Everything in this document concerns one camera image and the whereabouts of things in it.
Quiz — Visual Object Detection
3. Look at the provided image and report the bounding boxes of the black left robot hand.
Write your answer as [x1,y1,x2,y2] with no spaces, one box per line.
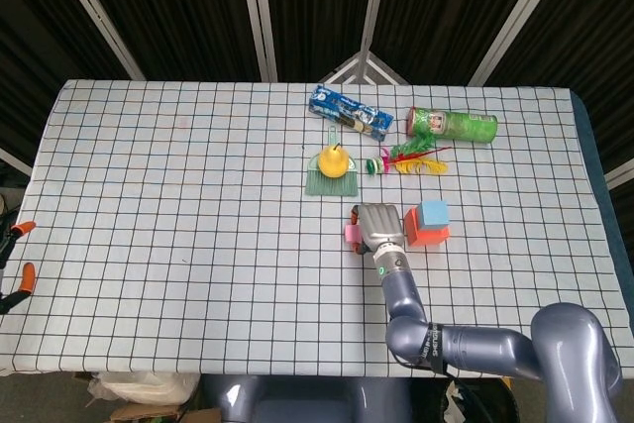
[0,220,38,315]

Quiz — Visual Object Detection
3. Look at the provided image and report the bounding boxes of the blue foam cube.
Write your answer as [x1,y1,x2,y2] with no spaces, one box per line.
[416,200,450,232]

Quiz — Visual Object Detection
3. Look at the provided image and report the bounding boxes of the black printed arm strap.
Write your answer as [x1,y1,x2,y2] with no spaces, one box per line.
[418,322,447,374]

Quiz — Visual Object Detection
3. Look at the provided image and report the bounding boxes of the blue cookie box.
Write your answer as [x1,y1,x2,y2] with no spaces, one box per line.
[307,84,395,143]

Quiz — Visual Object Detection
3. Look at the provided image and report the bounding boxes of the grey robot torso base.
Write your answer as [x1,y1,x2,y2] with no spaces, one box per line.
[200,372,415,423]

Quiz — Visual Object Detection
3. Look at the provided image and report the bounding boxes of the large orange foam cube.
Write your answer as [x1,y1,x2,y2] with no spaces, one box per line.
[403,208,452,249]

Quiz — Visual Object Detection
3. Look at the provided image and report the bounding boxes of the white plastic bag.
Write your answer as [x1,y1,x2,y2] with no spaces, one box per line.
[87,371,200,407]

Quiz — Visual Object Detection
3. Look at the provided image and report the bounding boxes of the brown cardboard box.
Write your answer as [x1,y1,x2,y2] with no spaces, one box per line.
[109,402,224,423]

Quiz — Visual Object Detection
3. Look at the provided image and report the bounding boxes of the colourful feather shuttlecock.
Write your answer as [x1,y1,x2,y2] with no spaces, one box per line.
[366,144,453,177]

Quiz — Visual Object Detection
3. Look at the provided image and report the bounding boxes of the white checked tablecloth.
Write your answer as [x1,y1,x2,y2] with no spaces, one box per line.
[0,78,634,377]

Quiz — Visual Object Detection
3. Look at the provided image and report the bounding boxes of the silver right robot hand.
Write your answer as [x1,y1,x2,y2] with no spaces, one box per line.
[349,203,407,255]

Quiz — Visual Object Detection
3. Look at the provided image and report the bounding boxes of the green chips can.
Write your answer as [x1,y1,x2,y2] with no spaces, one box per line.
[404,106,498,146]

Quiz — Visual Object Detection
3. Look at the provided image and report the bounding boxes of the yellow pear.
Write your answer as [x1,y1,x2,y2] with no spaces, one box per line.
[317,143,349,178]

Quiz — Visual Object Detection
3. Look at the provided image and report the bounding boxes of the dark corrugated folding screen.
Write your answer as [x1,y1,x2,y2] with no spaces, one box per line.
[0,0,634,196]

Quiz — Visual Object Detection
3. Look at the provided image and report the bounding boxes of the white triangular screen foot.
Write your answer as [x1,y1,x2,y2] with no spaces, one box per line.
[319,50,410,86]

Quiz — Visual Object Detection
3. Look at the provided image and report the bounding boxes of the green hand broom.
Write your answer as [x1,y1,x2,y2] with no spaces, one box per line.
[303,125,359,197]

